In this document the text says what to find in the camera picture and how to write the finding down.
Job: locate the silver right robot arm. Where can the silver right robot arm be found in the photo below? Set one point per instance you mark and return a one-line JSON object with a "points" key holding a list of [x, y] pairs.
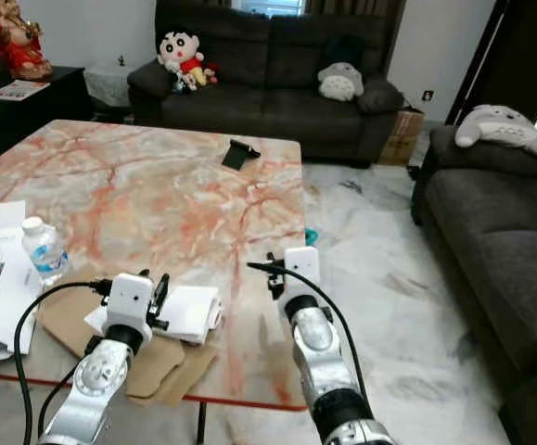
{"points": [[328, 357]]}

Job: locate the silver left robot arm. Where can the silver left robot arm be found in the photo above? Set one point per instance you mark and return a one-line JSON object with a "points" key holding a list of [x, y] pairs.
{"points": [[96, 380]]}

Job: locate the small teal object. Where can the small teal object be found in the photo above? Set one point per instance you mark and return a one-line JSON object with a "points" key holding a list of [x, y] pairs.
{"points": [[312, 237]]}

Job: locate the orange veined marble table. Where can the orange veined marble table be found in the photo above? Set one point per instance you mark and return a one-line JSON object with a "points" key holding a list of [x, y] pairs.
{"points": [[157, 213]]}

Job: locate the brown cardboard sheet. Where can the brown cardboard sheet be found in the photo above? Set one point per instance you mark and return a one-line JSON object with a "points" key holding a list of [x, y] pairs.
{"points": [[69, 315]]}

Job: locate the clear plastic water bottle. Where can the clear plastic water bottle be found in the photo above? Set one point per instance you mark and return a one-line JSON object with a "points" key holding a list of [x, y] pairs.
{"points": [[45, 255]]}

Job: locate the black phone stand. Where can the black phone stand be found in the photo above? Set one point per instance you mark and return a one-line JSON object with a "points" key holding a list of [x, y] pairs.
{"points": [[238, 154]]}

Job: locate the long dark three-seat sofa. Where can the long dark three-seat sofa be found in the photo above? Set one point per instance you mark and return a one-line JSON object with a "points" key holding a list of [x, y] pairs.
{"points": [[259, 107]]}

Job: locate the brown cardboard box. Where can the brown cardboard box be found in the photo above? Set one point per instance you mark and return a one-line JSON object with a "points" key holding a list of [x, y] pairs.
{"points": [[402, 137]]}

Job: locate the small grey Totoro plush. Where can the small grey Totoro plush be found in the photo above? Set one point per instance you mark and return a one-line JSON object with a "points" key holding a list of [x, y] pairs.
{"points": [[340, 83]]}

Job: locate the white lace side table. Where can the white lace side table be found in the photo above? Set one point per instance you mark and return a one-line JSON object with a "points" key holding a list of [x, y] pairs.
{"points": [[108, 83]]}

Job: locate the short dark grey sofa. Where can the short dark grey sofa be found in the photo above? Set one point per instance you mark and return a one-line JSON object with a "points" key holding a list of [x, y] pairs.
{"points": [[500, 241]]}

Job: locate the cartoon boy plush doll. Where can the cartoon boy plush doll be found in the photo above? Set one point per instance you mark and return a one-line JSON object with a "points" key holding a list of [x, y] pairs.
{"points": [[182, 60]]}

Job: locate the printed magazine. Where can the printed magazine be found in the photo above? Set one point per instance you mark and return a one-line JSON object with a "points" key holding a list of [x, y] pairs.
{"points": [[16, 90]]}

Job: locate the bright window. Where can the bright window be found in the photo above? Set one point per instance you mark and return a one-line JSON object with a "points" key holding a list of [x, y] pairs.
{"points": [[268, 6]]}

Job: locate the large grey Totoro plush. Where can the large grey Totoro plush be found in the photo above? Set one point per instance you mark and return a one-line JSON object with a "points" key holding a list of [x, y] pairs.
{"points": [[505, 128]]}

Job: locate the dark wooden door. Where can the dark wooden door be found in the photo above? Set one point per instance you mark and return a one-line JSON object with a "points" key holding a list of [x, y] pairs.
{"points": [[509, 51]]}

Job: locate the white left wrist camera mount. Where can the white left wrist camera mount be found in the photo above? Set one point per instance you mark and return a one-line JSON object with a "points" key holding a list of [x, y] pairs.
{"points": [[131, 301]]}

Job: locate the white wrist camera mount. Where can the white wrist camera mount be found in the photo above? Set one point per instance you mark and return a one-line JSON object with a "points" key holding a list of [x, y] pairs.
{"points": [[303, 269], [131, 301]]}

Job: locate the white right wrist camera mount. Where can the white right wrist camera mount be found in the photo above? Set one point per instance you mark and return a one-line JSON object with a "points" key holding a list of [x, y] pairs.
{"points": [[303, 269]]}

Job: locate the white wall socket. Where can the white wall socket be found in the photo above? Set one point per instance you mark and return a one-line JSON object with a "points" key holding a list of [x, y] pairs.
{"points": [[427, 95]]}

